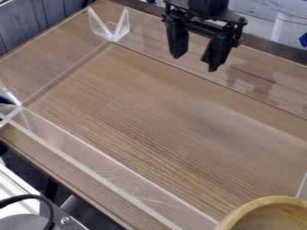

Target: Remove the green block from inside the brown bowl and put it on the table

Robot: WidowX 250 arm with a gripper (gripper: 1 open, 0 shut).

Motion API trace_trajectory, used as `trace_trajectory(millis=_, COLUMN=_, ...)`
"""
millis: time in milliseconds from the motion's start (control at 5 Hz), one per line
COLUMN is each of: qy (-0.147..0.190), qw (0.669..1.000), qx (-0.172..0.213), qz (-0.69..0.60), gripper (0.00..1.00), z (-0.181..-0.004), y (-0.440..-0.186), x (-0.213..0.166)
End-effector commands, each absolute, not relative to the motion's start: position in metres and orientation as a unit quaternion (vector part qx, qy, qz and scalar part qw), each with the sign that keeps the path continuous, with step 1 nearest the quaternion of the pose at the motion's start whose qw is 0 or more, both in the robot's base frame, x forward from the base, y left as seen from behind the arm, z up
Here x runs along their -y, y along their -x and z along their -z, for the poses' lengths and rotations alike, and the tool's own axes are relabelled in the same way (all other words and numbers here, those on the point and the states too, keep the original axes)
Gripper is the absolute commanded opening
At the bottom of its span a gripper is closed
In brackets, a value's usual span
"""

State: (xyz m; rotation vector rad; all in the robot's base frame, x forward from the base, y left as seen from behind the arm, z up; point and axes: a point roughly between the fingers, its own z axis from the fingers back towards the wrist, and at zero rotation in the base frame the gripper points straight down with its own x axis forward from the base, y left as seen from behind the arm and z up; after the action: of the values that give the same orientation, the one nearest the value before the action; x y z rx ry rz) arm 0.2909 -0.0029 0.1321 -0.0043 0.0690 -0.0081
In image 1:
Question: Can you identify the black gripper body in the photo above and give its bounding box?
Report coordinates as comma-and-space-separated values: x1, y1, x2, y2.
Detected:
161, 0, 247, 47

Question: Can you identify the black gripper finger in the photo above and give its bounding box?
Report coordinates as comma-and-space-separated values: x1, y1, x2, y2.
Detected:
201, 34, 232, 72
165, 15, 189, 58

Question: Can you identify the brown wooden bowl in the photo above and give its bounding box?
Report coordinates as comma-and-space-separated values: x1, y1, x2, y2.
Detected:
215, 196, 307, 230

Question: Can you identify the white container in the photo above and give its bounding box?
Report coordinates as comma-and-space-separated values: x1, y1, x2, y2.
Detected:
271, 13, 307, 50

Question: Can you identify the blue object at edge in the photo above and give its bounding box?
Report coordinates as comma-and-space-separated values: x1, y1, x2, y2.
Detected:
299, 32, 307, 47

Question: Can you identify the clear acrylic tray wall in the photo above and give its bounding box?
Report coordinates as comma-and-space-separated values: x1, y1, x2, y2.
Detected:
0, 2, 307, 230

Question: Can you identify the grey metal bracket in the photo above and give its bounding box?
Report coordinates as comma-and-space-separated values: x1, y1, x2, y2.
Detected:
48, 196, 88, 230

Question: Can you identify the black cable loop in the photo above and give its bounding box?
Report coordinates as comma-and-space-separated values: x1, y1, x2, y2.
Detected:
0, 193, 56, 230

